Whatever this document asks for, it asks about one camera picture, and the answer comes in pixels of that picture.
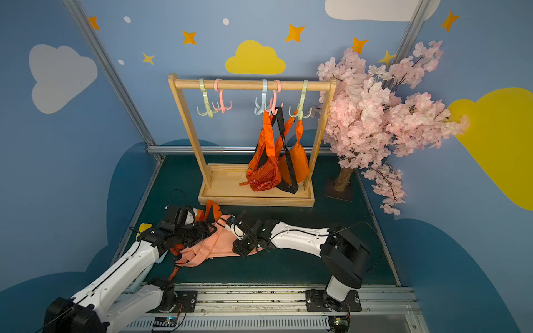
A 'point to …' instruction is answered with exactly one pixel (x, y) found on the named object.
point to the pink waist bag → (221, 242)
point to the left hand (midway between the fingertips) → (212, 229)
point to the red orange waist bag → (264, 172)
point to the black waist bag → (293, 186)
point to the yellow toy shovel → (142, 227)
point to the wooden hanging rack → (220, 183)
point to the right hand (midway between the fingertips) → (239, 246)
